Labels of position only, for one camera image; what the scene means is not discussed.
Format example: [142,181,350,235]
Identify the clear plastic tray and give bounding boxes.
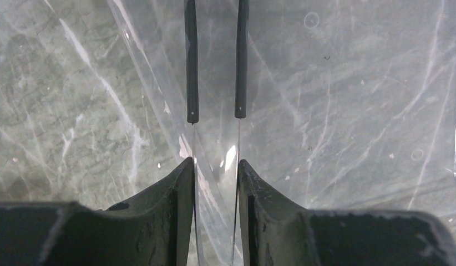
[109,1,456,265]

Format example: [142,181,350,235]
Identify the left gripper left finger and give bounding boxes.
[0,157,195,265]

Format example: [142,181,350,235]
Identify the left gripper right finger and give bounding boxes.
[237,160,456,265]

